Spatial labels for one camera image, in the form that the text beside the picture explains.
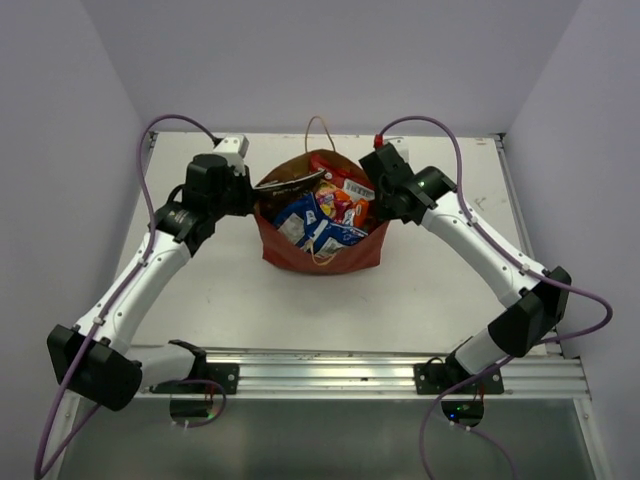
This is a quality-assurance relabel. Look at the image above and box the red white chips bag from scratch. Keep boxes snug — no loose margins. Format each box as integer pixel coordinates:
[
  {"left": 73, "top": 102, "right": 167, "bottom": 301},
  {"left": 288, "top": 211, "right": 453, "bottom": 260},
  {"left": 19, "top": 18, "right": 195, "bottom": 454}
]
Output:
[{"left": 310, "top": 153, "right": 375, "bottom": 201}]

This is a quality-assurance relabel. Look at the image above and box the red paper bag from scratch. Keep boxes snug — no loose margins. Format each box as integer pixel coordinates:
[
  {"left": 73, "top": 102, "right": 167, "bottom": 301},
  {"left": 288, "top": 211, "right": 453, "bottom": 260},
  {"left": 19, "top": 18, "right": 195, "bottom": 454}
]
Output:
[{"left": 254, "top": 136, "right": 389, "bottom": 275}]

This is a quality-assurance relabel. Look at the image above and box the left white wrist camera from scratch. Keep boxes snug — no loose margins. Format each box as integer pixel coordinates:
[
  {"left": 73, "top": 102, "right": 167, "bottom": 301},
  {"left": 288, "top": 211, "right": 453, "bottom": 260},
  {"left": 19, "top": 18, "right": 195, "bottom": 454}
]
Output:
[{"left": 213, "top": 135, "right": 250, "bottom": 172}]

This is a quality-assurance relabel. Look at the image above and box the brown kettle chips bag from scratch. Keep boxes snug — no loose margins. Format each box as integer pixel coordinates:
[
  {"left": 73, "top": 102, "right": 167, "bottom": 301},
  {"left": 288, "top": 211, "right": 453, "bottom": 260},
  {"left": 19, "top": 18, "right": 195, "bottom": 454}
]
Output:
[{"left": 254, "top": 169, "right": 326, "bottom": 209}]

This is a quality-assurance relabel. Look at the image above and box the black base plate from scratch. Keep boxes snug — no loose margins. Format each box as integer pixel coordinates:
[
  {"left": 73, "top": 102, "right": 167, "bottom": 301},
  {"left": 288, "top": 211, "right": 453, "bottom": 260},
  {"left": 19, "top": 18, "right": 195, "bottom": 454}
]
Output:
[
  {"left": 150, "top": 363, "right": 240, "bottom": 395},
  {"left": 413, "top": 355, "right": 505, "bottom": 395}
]

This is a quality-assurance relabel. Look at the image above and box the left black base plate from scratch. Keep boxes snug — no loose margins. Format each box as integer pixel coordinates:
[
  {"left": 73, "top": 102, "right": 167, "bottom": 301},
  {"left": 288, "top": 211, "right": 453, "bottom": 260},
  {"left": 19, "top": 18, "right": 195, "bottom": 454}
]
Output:
[{"left": 150, "top": 363, "right": 240, "bottom": 395}]

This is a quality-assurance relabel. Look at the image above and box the blue white snack bag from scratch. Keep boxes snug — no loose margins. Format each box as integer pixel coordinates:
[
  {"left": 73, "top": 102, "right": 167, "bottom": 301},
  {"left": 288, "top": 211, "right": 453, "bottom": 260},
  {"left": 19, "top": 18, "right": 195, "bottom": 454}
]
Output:
[{"left": 273, "top": 193, "right": 368, "bottom": 259}]

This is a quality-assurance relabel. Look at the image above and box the orange Fox's candy bag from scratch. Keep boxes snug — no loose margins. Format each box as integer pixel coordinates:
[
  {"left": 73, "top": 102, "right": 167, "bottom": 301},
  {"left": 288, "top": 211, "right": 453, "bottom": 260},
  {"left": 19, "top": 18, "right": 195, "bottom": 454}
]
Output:
[{"left": 314, "top": 181, "right": 369, "bottom": 228}]

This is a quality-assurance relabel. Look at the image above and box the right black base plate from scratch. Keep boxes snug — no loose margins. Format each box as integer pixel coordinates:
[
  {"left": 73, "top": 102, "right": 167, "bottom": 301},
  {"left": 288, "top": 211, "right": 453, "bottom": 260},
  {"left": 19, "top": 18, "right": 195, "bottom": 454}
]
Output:
[{"left": 413, "top": 355, "right": 505, "bottom": 395}]

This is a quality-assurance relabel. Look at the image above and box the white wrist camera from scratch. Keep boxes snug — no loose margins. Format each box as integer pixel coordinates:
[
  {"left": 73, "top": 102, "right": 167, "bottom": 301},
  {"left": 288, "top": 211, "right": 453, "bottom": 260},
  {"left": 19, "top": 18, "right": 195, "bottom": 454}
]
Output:
[
  {"left": 213, "top": 135, "right": 250, "bottom": 172},
  {"left": 373, "top": 135, "right": 410, "bottom": 162}
]

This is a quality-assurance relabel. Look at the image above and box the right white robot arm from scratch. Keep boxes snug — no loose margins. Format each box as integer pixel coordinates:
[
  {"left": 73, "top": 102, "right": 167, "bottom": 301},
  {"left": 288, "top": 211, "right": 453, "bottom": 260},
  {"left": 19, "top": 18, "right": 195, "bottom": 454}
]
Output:
[{"left": 359, "top": 144, "right": 571, "bottom": 393}]

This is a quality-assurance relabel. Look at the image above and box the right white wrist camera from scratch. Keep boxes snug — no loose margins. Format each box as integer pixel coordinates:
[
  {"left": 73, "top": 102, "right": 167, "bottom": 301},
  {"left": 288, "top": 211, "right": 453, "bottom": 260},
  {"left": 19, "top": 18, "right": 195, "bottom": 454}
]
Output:
[{"left": 373, "top": 135, "right": 410, "bottom": 162}]

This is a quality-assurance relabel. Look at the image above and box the aluminium front rail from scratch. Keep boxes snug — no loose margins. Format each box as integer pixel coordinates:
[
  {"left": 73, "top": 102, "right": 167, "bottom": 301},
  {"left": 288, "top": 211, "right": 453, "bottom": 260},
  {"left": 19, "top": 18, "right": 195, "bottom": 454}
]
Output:
[{"left": 139, "top": 349, "right": 589, "bottom": 401}]

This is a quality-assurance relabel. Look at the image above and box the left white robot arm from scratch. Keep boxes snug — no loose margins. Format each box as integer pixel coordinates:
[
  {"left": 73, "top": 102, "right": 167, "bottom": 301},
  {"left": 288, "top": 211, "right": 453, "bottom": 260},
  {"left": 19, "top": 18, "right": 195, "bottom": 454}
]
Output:
[{"left": 47, "top": 153, "right": 253, "bottom": 411}]

